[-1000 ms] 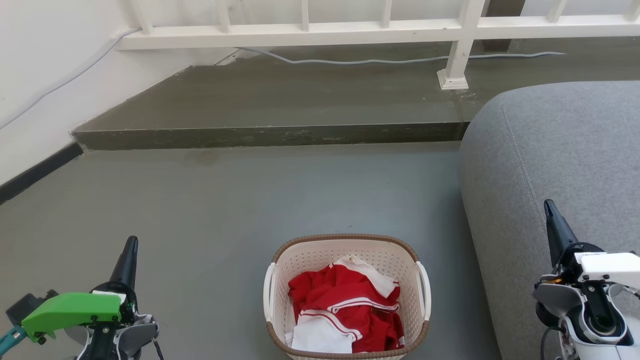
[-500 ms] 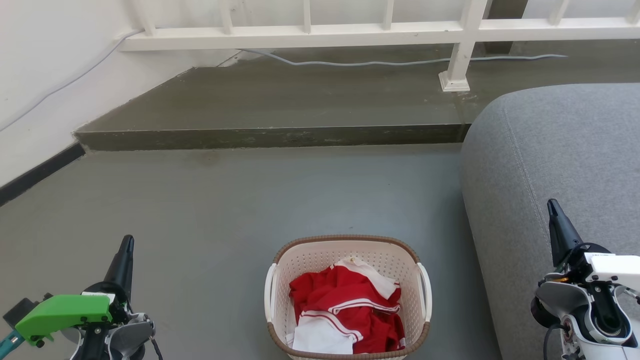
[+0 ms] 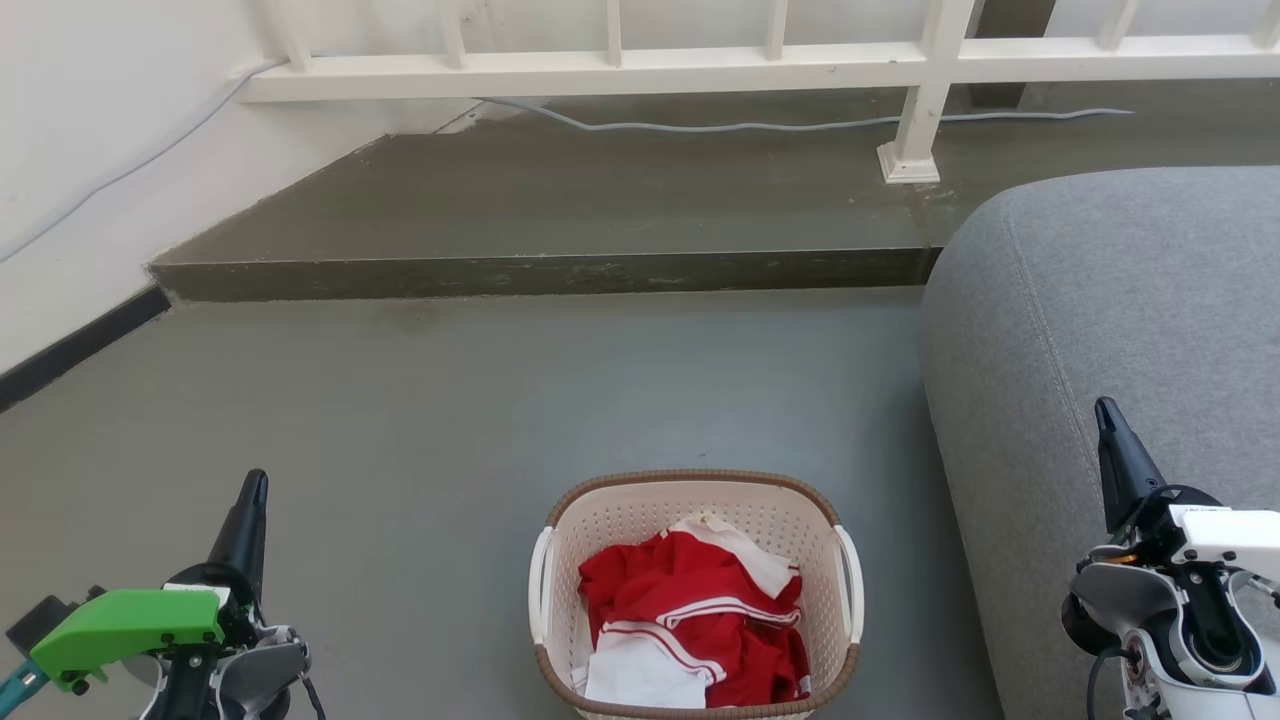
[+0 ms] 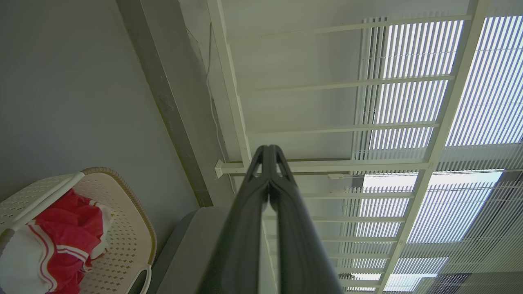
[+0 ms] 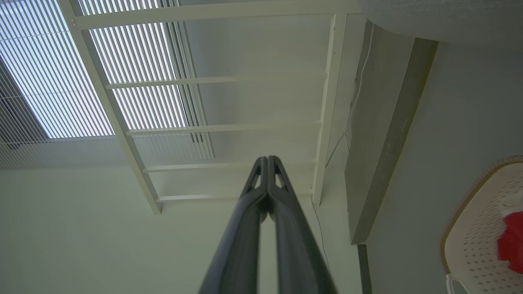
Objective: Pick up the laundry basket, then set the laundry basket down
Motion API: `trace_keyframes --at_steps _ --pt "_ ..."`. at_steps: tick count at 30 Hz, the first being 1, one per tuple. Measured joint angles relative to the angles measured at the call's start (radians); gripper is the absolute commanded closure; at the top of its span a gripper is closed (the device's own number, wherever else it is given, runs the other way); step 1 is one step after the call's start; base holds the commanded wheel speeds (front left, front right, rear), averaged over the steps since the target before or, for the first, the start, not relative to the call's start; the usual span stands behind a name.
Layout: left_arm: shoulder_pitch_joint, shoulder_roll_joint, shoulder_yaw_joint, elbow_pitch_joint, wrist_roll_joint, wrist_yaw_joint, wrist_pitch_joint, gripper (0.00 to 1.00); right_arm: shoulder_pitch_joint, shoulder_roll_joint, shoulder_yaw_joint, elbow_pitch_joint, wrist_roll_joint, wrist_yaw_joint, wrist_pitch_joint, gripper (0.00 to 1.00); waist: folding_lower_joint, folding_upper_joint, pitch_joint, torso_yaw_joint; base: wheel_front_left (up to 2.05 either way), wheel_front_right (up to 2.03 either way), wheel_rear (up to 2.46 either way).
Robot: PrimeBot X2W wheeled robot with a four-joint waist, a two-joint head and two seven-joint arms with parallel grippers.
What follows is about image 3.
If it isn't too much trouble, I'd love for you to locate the red garment with white trim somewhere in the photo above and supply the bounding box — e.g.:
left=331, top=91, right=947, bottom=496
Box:
left=578, top=513, right=813, bottom=709

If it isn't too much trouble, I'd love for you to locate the grey fabric sofa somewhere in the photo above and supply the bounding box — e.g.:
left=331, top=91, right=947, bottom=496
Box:
left=920, top=166, right=1280, bottom=720

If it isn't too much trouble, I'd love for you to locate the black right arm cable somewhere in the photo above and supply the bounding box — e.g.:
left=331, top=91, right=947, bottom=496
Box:
left=1084, top=645, right=1136, bottom=720

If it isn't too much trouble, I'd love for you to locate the cream perforated laundry basket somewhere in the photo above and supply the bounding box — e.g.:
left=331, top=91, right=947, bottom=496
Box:
left=528, top=469, right=866, bottom=720

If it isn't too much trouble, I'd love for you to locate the teal camera cable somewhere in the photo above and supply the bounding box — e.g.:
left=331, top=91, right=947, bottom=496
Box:
left=0, top=660, right=47, bottom=713

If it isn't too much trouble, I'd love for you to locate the grey concrete step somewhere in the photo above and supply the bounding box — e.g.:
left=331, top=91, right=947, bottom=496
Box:
left=148, top=85, right=1280, bottom=301

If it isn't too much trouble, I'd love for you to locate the white metal railing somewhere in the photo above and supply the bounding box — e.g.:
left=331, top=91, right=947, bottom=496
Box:
left=232, top=0, right=1280, bottom=186

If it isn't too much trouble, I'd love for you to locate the thin light grey cable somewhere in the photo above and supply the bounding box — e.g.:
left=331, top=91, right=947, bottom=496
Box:
left=0, top=58, right=1136, bottom=263

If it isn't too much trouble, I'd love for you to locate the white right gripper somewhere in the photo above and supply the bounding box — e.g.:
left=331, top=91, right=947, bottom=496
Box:
left=1094, top=397, right=1280, bottom=586

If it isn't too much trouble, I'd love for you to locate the black baseboard strip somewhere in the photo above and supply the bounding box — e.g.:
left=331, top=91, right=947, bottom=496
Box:
left=0, top=286, right=171, bottom=413

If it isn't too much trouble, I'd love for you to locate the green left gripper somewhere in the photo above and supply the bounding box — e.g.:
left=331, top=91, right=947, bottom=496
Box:
left=30, top=469, right=270, bottom=693

